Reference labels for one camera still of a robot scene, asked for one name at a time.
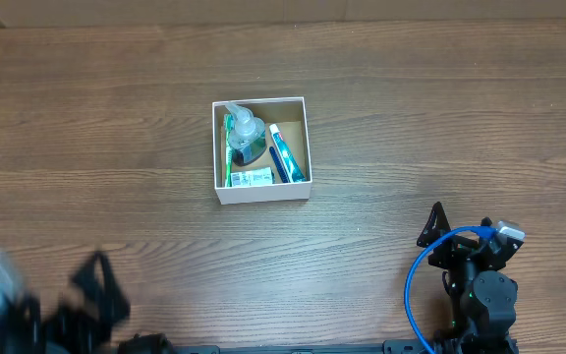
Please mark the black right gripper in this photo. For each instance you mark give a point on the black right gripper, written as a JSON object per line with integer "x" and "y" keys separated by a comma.
{"x": 458, "y": 250}

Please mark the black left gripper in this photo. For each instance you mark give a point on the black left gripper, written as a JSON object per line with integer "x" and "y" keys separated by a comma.
{"x": 72, "y": 305}

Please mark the blue disposable razor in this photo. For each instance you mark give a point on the blue disposable razor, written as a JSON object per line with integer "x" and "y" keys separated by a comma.
{"x": 279, "y": 166}

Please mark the teal toothpaste tube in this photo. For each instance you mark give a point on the teal toothpaste tube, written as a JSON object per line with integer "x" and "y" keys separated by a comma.
{"x": 288, "y": 160}

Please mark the small green white packet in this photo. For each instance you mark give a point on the small green white packet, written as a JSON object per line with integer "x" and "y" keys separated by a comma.
{"x": 252, "y": 178}

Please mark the pink cardboard box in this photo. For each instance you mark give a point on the pink cardboard box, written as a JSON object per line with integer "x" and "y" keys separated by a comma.
{"x": 290, "y": 115}

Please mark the clear soap pump bottle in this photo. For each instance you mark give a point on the clear soap pump bottle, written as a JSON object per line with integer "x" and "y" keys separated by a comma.
{"x": 247, "y": 135}

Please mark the green toothbrush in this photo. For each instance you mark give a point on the green toothbrush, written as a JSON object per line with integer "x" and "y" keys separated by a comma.
{"x": 228, "y": 128}

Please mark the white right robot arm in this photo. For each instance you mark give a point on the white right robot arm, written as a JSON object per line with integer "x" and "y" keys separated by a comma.
{"x": 482, "y": 297}

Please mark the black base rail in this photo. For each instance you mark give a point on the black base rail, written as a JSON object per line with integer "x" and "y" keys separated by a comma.
{"x": 395, "y": 346}

